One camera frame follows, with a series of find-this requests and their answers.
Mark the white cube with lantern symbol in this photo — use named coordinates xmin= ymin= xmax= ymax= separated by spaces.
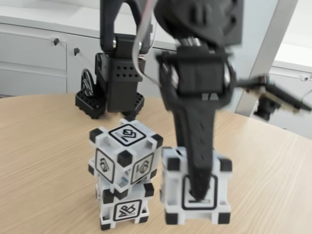
xmin=87 ymin=118 xmax=164 ymax=198

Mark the white cube with zigzag symbol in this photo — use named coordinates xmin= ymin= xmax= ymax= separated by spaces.
xmin=159 ymin=145 xmax=233 ymax=225

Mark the white drawer cabinet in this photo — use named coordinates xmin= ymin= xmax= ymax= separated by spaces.
xmin=243 ymin=58 xmax=312 ymax=141

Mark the white cube with XR symbol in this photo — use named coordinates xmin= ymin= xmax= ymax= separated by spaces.
xmin=94 ymin=181 xmax=156 ymax=231

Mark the black table clamp wheel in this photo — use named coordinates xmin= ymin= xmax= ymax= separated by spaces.
xmin=79 ymin=68 xmax=95 ymax=98

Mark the white low cabinet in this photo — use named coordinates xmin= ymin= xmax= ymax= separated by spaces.
xmin=0 ymin=6 xmax=181 ymax=99

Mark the red white black servo cable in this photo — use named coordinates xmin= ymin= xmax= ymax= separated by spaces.
xmin=131 ymin=0 xmax=163 ymax=88

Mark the grey metal post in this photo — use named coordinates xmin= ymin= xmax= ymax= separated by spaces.
xmin=234 ymin=0 xmax=301 ymax=118

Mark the gripper camera module with mount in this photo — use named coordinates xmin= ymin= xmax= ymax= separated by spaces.
xmin=237 ymin=74 xmax=312 ymax=121

